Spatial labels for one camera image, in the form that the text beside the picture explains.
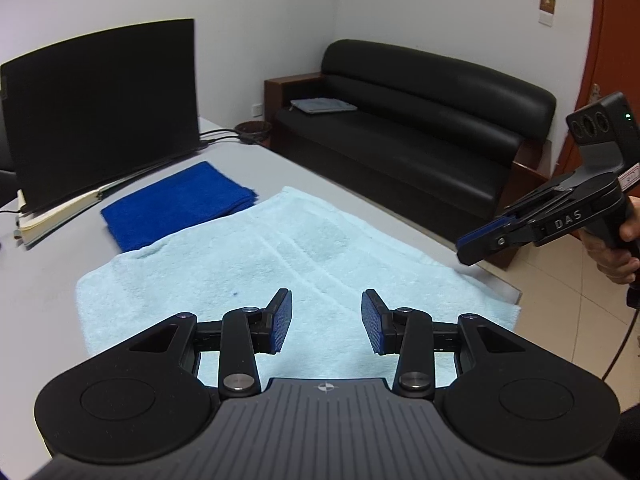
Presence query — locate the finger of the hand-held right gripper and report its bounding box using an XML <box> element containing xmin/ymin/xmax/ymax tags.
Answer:
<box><xmin>457</xmin><ymin>219</ymin><xmax>549</xmax><ymax>267</ymax></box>
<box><xmin>456</xmin><ymin>179</ymin><xmax>577</xmax><ymax>251</ymax></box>

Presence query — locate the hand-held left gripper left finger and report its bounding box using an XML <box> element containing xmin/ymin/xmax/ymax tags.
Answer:
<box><xmin>90</xmin><ymin>288</ymin><xmax>293</xmax><ymax>397</ymax></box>

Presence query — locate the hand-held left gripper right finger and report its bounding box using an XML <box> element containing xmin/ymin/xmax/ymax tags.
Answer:
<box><xmin>362</xmin><ymin>288</ymin><xmax>566</xmax><ymax>397</ymax></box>

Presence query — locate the light blue towel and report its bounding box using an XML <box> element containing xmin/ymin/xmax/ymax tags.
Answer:
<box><xmin>76</xmin><ymin>186</ymin><xmax>522</xmax><ymax>387</ymax></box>

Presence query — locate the person's right hand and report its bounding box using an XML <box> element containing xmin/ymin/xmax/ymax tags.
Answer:
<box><xmin>582</xmin><ymin>197</ymin><xmax>640</xmax><ymax>286</ymax></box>

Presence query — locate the orange wooden door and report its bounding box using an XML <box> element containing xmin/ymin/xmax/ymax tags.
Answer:
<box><xmin>550</xmin><ymin>0</ymin><xmax>640</xmax><ymax>177</ymax></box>

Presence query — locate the black leather sofa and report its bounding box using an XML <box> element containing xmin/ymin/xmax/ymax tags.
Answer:
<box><xmin>264</xmin><ymin>38</ymin><xmax>558</xmax><ymax>272</ymax></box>

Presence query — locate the dark blue cloth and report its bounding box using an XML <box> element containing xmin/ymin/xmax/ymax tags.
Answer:
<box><xmin>100</xmin><ymin>161</ymin><xmax>259</xmax><ymax>252</ymax></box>

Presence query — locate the dark red waste bin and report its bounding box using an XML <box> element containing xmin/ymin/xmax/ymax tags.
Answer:
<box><xmin>233</xmin><ymin>120</ymin><xmax>273</xmax><ymax>149</ymax></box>

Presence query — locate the grey seat cushion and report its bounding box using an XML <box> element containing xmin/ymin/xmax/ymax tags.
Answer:
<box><xmin>289</xmin><ymin>98</ymin><xmax>359</xmax><ymax>115</ymax></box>

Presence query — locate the open notebook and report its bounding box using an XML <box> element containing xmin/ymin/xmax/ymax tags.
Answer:
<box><xmin>13</xmin><ymin>186</ymin><xmax>107</xmax><ymax>249</ymax></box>

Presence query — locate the black laptop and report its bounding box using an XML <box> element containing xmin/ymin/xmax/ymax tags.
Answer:
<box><xmin>0</xmin><ymin>18</ymin><xmax>202</xmax><ymax>217</ymax></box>

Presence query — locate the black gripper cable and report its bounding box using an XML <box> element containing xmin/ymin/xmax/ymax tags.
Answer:
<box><xmin>599</xmin><ymin>285</ymin><xmax>640</xmax><ymax>382</ymax></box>

